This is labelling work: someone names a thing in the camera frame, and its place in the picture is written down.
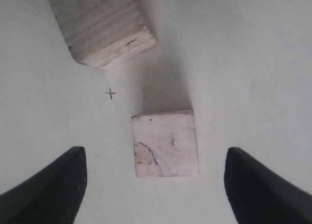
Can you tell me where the smallest wooden cube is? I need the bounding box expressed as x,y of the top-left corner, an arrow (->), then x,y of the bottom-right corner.
131,110 -> 199,178

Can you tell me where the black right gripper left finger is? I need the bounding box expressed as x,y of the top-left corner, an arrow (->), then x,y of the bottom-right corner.
0,146 -> 87,224

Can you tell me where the medium wooden cube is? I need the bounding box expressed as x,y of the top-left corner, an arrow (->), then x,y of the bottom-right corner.
48,0 -> 156,69

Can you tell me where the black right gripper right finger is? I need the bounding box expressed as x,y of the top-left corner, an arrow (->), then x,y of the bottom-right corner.
224,147 -> 312,224

